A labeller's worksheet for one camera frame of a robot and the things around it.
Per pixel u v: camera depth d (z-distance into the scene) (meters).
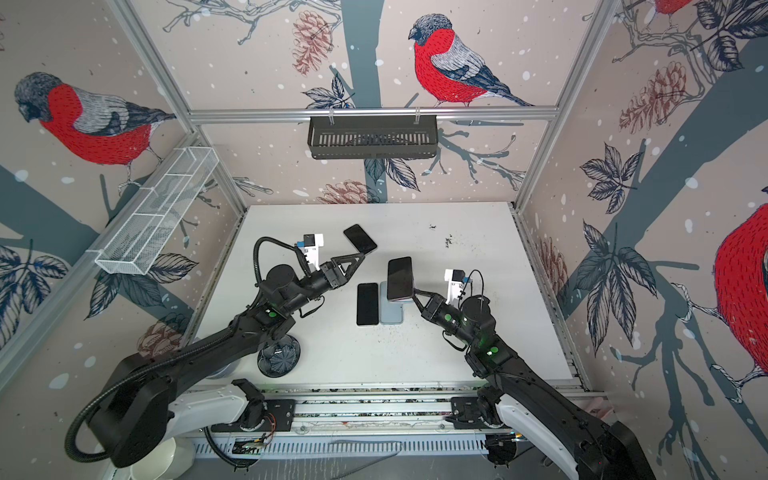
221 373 0.73
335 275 0.64
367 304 0.92
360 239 1.13
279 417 0.73
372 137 1.07
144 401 0.40
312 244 0.68
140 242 0.71
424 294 0.73
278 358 0.81
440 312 0.67
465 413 0.73
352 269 0.66
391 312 0.92
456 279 0.71
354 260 0.68
